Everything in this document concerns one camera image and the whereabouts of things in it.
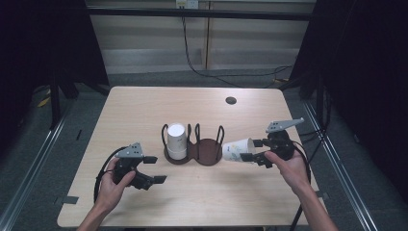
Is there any yellow floor tape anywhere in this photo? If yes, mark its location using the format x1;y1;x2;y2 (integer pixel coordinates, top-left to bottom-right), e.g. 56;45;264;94
37;95;52;109

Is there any brown wooden wire cup holder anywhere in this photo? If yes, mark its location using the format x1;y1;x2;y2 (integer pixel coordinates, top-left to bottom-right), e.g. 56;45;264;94
161;122;226;167

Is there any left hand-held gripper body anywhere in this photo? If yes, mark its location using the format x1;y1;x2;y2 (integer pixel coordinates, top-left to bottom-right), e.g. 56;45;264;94
113;141;155;192

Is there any black wall cable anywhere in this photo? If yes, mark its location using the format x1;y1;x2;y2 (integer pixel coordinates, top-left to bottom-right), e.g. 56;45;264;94
180;15;293;90

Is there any black stand leg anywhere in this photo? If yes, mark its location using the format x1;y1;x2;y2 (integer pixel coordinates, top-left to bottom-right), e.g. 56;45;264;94
48;71;63;131
315;75;326;129

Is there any hand-held gripper cable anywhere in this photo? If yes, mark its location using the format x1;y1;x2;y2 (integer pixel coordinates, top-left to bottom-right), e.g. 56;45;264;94
92;145;129;204
289;140;313;231

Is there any black horizontal bar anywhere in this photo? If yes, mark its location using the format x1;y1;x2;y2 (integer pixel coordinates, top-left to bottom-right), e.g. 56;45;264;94
87;7;315;22

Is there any person's right hand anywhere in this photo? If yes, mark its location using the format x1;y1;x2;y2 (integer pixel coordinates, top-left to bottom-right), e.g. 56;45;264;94
264;149;312;197

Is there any metal floor rail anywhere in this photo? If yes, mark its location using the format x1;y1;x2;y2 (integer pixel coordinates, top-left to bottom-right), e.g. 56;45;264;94
0;95;75;231
301;100;380;231

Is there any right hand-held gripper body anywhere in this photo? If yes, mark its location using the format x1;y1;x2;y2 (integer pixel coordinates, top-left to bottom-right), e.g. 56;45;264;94
261;116;306;169

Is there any person's left hand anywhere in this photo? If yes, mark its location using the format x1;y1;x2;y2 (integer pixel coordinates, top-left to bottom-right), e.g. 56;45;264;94
94;157;138;213

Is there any left hand-held gripper cable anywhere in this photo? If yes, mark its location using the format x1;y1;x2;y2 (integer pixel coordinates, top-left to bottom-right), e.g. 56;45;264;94
92;145;129;204

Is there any black curtain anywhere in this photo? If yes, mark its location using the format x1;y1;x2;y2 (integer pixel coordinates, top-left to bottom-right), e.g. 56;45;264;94
0;0;111;152
290;0;408;203

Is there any right hand-held gripper cable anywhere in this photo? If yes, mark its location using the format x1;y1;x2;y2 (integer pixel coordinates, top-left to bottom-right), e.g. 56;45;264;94
289;140;313;231

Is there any floral paper cup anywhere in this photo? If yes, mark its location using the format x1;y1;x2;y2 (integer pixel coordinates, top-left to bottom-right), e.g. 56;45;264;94
221;138;257;163

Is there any white wall socket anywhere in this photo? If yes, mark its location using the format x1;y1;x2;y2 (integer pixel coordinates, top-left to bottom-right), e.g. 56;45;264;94
175;0;200;11

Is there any stack of white paper cups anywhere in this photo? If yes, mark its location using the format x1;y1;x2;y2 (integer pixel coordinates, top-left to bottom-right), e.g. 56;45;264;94
166;122;188;161

